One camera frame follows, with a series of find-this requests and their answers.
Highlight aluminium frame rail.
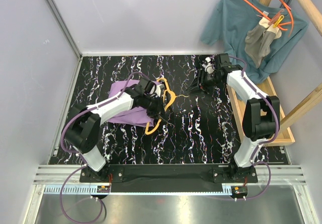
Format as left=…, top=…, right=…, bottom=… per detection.
left=45, top=0, right=82, bottom=59

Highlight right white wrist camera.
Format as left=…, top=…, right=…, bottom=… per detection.
left=201, top=56, right=215, bottom=74

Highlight grey beige cloth bag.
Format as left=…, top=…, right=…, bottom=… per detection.
left=245, top=18, right=282, bottom=68

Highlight purple trousers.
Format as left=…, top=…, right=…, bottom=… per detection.
left=108, top=81, right=154, bottom=127

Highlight orange plastic hanger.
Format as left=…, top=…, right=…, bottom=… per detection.
left=221, top=0, right=294, bottom=36

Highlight yellow clothes peg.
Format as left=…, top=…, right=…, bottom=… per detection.
left=273, top=15, right=284, bottom=28

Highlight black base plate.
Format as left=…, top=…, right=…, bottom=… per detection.
left=79, top=164, right=258, bottom=194

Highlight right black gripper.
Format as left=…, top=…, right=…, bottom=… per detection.
left=185, top=68, right=223, bottom=97

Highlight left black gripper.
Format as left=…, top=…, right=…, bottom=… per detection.
left=142, top=95, right=168, bottom=122

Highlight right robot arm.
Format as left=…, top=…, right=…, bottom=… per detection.
left=187, top=53, right=280, bottom=182

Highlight yellow plastic hanger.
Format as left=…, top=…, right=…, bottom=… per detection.
left=144, top=78, right=189, bottom=135

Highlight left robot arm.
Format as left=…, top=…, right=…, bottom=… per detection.
left=60, top=78, right=165, bottom=182

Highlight teal t-shirt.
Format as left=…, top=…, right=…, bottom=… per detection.
left=201, top=0, right=308, bottom=85

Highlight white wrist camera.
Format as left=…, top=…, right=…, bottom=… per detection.
left=150, top=83, right=165, bottom=97
left=201, top=56, right=215, bottom=74

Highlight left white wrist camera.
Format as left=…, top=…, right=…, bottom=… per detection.
left=150, top=83, right=165, bottom=97

